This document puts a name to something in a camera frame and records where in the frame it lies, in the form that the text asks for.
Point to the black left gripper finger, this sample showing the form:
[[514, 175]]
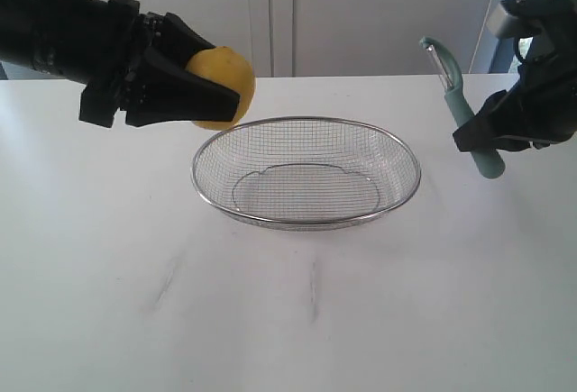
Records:
[[159, 89], [174, 39]]

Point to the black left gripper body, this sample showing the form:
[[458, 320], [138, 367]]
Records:
[[121, 64]]

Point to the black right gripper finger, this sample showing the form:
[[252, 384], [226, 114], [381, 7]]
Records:
[[505, 122]]

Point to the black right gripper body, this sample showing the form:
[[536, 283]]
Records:
[[553, 75]]

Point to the teal handled vegetable peeler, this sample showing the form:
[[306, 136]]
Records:
[[488, 162]]

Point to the yellow lemon with sticker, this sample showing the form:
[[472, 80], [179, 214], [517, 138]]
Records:
[[230, 69]]

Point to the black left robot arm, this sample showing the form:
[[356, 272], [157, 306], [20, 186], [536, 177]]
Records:
[[42, 35]]

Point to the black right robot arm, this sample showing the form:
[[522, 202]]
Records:
[[557, 19]]

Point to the oval wire mesh basket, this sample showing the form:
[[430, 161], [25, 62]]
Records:
[[305, 173]]

